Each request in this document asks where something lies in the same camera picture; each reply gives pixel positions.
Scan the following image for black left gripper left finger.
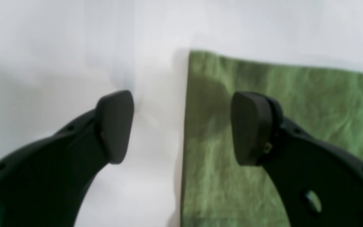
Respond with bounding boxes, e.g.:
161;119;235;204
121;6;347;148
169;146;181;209
0;90;134;227

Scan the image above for olive green T-shirt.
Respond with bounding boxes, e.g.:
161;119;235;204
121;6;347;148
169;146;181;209
180;50;363;227

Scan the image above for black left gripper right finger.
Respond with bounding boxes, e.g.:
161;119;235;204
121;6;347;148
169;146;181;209
230;92;363;227

